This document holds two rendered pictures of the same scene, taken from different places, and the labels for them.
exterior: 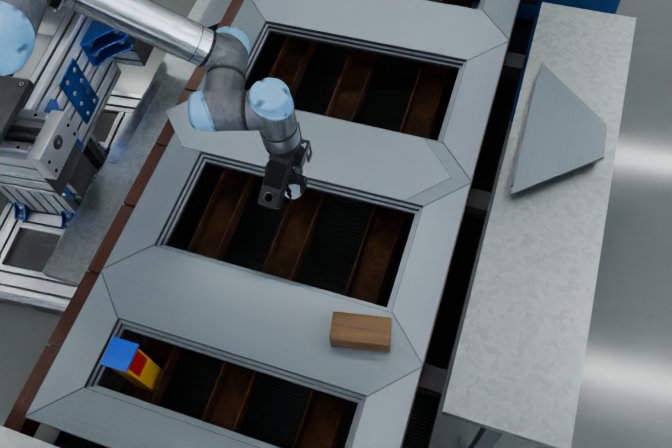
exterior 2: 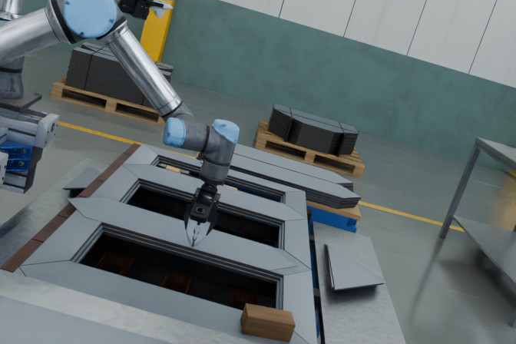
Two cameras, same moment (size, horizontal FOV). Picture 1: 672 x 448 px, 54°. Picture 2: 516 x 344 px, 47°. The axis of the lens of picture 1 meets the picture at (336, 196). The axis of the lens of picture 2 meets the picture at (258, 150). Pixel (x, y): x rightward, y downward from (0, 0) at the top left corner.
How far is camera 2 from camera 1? 112 cm
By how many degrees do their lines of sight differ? 50
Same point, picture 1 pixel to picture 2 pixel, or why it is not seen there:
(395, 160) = (255, 252)
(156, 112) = (29, 224)
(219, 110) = (192, 127)
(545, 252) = (366, 327)
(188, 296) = (107, 292)
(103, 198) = not seen: outside the picture
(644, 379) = not seen: outside the picture
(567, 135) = (357, 270)
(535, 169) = (345, 281)
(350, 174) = (225, 253)
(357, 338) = (270, 318)
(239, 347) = not seen: hidden behind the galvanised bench
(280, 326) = (195, 318)
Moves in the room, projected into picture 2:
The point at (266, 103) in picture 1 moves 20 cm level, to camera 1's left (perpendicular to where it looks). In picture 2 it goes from (228, 125) to (155, 112)
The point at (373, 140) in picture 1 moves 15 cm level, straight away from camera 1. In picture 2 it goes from (236, 240) to (226, 220)
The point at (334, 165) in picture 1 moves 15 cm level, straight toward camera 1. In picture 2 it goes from (211, 246) to (227, 272)
